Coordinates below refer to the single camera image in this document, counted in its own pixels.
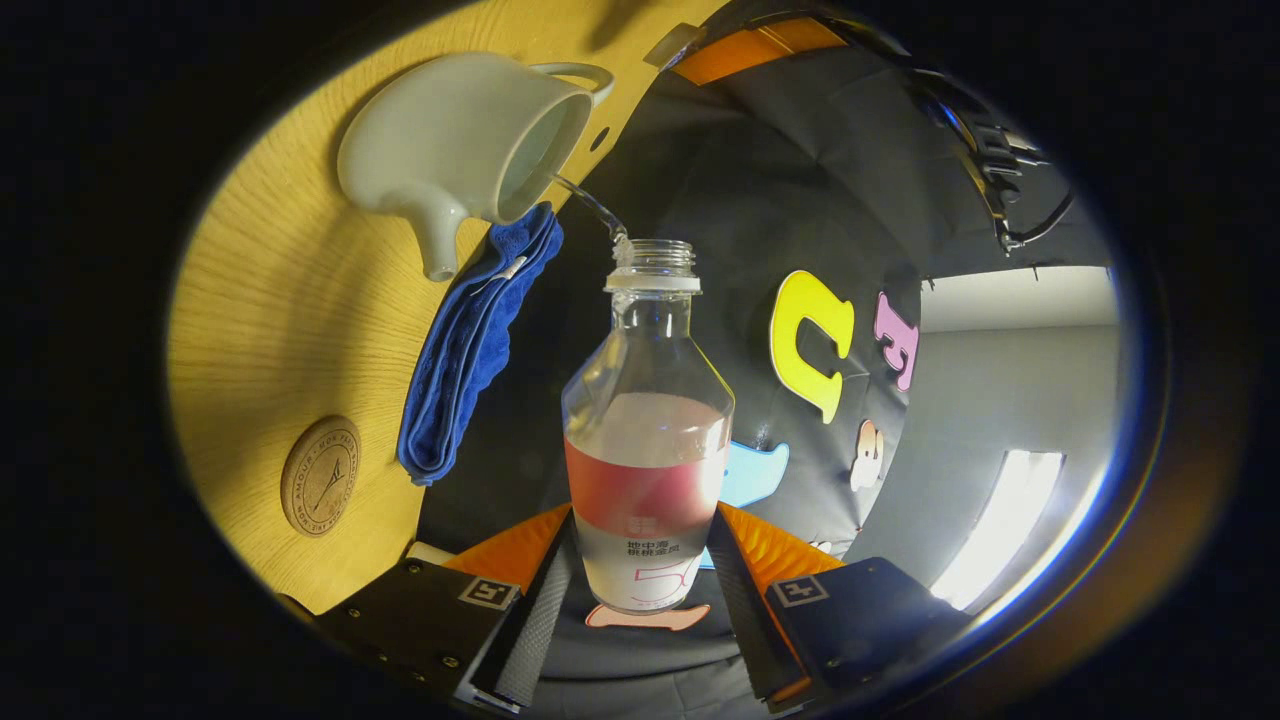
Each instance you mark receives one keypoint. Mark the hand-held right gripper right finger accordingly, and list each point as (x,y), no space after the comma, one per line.
(740,620)

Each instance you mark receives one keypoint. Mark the round cork coaster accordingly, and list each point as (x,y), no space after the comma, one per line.
(320,477)

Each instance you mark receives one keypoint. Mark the clear water bottle pink label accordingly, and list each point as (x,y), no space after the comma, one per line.
(645,470)

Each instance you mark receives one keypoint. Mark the black equipment stand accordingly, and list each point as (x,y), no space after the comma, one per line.
(990,150)

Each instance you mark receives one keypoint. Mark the white ceramic teacup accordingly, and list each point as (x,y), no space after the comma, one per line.
(450,140)

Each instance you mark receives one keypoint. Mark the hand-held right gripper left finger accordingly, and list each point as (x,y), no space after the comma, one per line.
(540,620)

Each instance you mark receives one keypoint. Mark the black backdrop cloth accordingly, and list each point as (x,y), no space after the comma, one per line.
(760,200)

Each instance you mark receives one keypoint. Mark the blue towel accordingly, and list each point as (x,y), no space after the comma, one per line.
(465,350)

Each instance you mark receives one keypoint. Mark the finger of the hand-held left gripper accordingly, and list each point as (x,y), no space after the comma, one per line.
(760,45)

